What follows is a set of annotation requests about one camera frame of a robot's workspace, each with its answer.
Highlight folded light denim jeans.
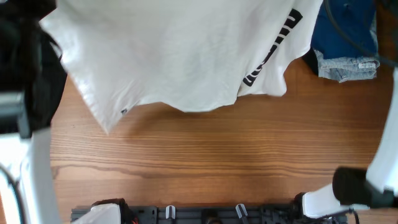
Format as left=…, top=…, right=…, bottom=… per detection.
left=313, top=12, right=381, bottom=83

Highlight black garment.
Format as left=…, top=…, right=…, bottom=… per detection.
left=28, top=31, right=67, bottom=131

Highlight dark folded garment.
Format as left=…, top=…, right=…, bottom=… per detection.
left=302, top=48, right=318, bottom=76

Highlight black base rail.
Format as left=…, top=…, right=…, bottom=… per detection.
left=70, top=203, right=349, bottom=224

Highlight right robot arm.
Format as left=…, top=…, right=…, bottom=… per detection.
left=295, top=68, right=397, bottom=221

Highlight white t-shirt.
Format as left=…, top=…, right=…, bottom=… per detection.
left=41, top=0, right=322, bottom=132

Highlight blue folded shirt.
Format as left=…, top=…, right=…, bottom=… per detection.
left=311, top=0, right=377, bottom=59

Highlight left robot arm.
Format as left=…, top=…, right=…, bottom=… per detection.
left=1, top=1, right=74, bottom=223

